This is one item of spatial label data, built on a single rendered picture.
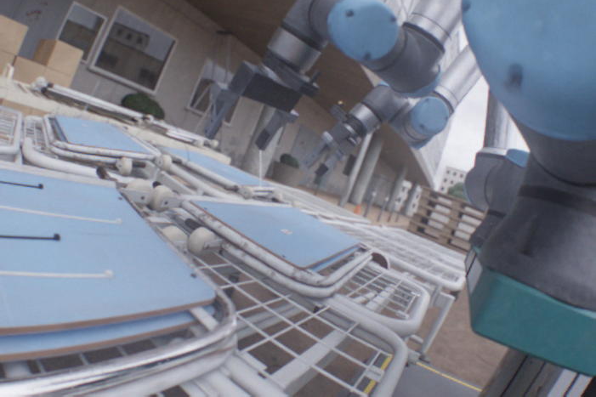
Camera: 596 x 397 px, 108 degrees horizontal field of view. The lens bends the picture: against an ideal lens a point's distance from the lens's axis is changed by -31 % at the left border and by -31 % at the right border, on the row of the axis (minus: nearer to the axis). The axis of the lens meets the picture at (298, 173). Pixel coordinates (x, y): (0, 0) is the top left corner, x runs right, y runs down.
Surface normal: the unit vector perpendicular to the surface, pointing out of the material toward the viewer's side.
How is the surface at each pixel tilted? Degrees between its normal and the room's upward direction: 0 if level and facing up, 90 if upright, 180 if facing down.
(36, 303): 4
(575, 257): 70
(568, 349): 90
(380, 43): 115
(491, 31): 95
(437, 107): 95
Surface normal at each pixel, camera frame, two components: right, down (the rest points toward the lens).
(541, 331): -0.48, -0.16
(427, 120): -0.18, 0.04
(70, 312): 0.42, -0.91
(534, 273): -0.78, -0.29
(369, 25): 0.26, 0.57
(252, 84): 0.53, 0.65
